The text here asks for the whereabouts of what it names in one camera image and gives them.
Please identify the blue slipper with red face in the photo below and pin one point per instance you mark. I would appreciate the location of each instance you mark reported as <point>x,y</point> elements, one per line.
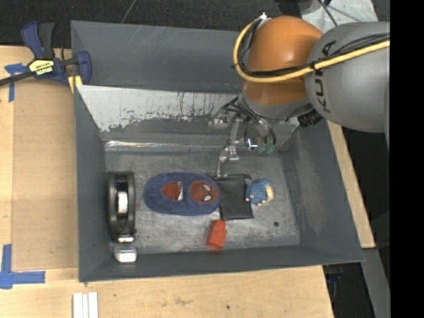
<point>165,204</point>

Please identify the grey metal bin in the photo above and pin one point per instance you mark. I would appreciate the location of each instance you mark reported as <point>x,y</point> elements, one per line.
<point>185,58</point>

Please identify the small white block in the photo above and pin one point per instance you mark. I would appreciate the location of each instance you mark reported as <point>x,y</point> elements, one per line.
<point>125,254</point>

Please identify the black cylinder on white bracket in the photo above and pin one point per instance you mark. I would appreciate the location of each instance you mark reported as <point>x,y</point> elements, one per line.
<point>309,118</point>

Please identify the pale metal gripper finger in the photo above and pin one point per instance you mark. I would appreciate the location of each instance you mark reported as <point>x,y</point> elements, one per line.
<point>233,153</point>

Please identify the blue and tan toy figure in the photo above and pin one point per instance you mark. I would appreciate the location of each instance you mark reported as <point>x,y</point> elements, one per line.
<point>258,190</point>

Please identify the black tape dispenser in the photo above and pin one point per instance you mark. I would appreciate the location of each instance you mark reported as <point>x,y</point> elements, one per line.
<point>112,207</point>

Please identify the red plastic block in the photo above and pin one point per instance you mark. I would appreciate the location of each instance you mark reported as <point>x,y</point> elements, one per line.
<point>217,234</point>

